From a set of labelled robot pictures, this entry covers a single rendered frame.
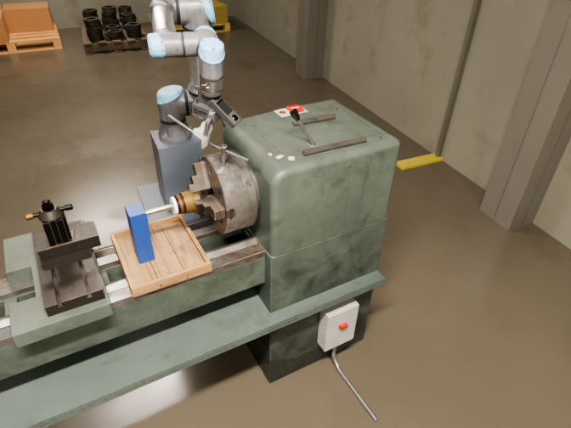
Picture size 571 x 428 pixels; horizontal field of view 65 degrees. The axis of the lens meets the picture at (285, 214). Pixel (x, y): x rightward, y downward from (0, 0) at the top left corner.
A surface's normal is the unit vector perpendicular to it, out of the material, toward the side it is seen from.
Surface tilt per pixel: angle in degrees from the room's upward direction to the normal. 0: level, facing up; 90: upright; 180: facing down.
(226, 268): 90
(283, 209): 90
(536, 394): 0
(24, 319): 0
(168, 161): 90
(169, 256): 0
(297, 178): 90
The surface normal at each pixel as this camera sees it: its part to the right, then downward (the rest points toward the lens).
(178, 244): 0.03, -0.80
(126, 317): 0.49, 0.53
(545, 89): -0.91, 0.22
